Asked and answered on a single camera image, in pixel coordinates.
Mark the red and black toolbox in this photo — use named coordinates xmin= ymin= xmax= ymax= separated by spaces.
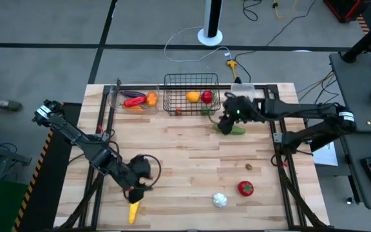
xmin=323 ymin=0 xmax=365 ymax=24

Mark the person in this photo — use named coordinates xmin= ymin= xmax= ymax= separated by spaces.
xmin=0 ymin=84 xmax=23 ymax=136

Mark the orange citrus fruit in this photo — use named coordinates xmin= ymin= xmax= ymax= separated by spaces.
xmin=185 ymin=91 xmax=202 ymax=103

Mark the long black floor cable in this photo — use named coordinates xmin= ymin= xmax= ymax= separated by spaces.
xmin=233 ymin=0 xmax=318 ymax=65

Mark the black and white floor post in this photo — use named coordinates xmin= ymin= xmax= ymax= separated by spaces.
xmin=197 ymin=0 xmax=224 ymax=47

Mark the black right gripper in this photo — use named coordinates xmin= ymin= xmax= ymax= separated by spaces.
xmin=217 ymin=95 xmax=265 ymax=135

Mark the small translucent plastic container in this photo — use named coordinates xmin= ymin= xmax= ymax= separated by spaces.
xmin=230 ymin=82 xmax=256 ymax=101

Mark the looped black floor cable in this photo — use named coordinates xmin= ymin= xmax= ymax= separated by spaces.
xmin=242 ymin=0 xmax=263 ymax=22

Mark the black mat with hazard stripes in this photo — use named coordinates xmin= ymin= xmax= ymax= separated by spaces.
xmin=356 ymin=14 xmax=371 ymax=35
xmin=11 ymin=102 xmax=82 ymax=232

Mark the yellow corn cob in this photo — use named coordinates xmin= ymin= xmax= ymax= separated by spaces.
xmin=128 ymin=200 xmax=141 ymax=225

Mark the red apple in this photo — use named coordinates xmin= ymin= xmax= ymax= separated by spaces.
xmin=200 ymin=90 xmax=214 ymax=104

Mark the large clear plastic bin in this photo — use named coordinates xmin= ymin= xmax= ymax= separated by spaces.
xmin=108 ymin=84 xmax=160 ymax=116

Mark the grey desk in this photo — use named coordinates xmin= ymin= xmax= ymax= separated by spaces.
xmin=329 ymin=51 xmax=371 ymax=211

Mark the grey metal stand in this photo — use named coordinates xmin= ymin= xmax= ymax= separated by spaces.
xmin=0 ymin=128 xmax=33 ymax=181

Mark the orange carrot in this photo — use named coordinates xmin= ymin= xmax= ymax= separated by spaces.
xmin=124 ymin=104 xmax=144 ymax=113

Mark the red tomato with green top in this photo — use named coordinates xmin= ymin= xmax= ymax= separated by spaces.
xmin=237 ymin=180 xmax=254 ymax=197

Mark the white garlic bulb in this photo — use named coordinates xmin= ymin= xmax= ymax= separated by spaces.
xmin=213 ymin=192 xmax=228 ymax=208

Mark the purple eggplant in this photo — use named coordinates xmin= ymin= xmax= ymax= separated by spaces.
xmin=120 ymin=90 xmax=146 ymax=99

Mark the black wire basket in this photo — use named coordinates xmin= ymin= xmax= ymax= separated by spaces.
xmin=163 ymin=73 xmax=222 ymax=117

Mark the yellow power plug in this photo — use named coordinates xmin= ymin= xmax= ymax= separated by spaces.
xmin=226 ymin=59 xmax=238 ymax=78

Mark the white floor cable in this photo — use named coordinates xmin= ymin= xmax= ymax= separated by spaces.
xmin=164 ymin=26 xmax=233 ymax=63

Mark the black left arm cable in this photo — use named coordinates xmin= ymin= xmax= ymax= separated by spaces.
xmin=140 ymin=153 xmax=163 ymax=188

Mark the green cucumber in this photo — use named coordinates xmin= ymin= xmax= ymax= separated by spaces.
xmin=213 ymin=124 xmax=247 ymax=136

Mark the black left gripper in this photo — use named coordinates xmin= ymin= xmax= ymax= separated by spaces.
xmin=120 ymin=154 xmax=154 ymax=204

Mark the white paper sheet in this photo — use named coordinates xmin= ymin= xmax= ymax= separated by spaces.
xmin=312 ymin=141 xmax=339 ymax=167

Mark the yellow floor cable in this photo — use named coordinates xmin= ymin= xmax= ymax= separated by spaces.
xmin=296 ymin=73 xmax=334 ymax=95
xmin=271 ymin=0 xmax=299 ymax=19

